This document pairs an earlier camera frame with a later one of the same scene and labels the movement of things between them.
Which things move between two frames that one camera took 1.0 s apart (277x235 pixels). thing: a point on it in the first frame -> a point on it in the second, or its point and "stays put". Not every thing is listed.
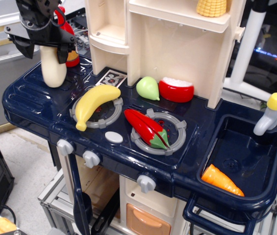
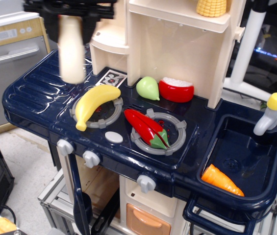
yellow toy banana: [89, 98] stays put
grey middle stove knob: [91, 158] stays put
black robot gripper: [36, 17] -> [51, 9]
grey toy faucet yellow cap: [271, 114] stays put
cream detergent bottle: [54, 72] -> [71, 49]
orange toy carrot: [212, 174] stays put
